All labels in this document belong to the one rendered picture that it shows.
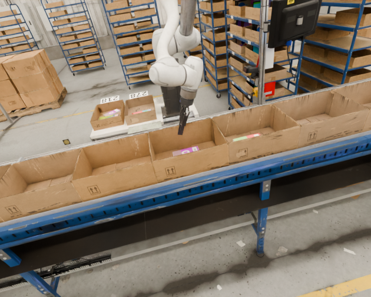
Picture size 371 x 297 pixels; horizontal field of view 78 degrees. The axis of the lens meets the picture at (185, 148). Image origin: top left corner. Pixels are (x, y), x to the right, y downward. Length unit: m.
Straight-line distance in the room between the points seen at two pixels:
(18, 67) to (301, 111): 5.01
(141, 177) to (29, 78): 4.63
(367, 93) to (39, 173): 2.13
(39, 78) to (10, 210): 4.32
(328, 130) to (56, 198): 1.45
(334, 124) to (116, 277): 1.80
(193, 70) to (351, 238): 1.71
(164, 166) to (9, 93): 4.95
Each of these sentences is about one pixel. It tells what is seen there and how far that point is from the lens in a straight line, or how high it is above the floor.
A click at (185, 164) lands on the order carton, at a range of 1.15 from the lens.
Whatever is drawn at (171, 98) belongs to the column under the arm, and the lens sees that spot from 2.09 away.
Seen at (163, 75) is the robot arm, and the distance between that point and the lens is 1.10.
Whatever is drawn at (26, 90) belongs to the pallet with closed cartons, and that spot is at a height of 0.48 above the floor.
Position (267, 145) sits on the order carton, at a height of 0.98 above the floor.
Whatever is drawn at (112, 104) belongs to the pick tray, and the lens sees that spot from 2.54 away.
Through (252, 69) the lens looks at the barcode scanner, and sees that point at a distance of 2.07.
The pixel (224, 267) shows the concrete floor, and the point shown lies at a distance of 1.91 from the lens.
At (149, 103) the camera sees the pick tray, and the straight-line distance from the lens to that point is 2.48.
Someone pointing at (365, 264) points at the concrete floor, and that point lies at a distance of 2.14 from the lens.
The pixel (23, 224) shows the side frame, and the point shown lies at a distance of 1.38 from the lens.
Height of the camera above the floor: 1.72
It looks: 35 degrees down
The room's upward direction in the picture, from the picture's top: 10 degrees counter-clockwise
